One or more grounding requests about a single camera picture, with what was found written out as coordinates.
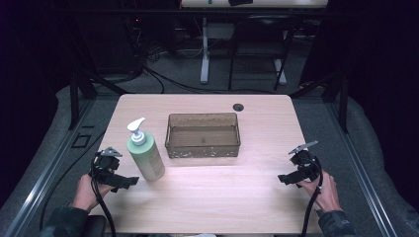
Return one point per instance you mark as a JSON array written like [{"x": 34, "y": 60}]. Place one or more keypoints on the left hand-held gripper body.
[{"x": 107, "y": 163}]

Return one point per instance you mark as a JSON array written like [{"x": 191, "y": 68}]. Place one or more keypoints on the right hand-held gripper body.
[{"x": 304, "y": 163}]

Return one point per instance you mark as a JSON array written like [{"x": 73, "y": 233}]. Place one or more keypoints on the person's right hand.
[{"x": 324, "y": 194}]

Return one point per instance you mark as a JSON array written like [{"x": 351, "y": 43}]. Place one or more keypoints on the person's left hand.
[{"x": 86, "y": 193}]

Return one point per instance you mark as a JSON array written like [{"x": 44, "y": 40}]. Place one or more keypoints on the green pump lotion bottle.
[{"x": 146, "y": 154}]

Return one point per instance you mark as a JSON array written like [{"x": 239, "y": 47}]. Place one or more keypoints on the black metal stand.
[
  {"x": 75, "y": 98},
  {"x": 341, "y": 98}
]

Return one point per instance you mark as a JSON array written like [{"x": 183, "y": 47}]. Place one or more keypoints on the brown transparent plastic tray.
[{"x": 203, "y": 140}]

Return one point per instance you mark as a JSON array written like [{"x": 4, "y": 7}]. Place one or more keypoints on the white background desk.
[{"x": 205, "y": 49}]

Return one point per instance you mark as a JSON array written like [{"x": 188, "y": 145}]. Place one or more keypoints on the aluminium floor rail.
[
  {"x": 42, "y": 184},
  {"x": 360, "y": 171}
]

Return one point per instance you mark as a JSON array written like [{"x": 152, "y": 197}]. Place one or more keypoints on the black chair frame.
[{"x": 255, "y": 42}]

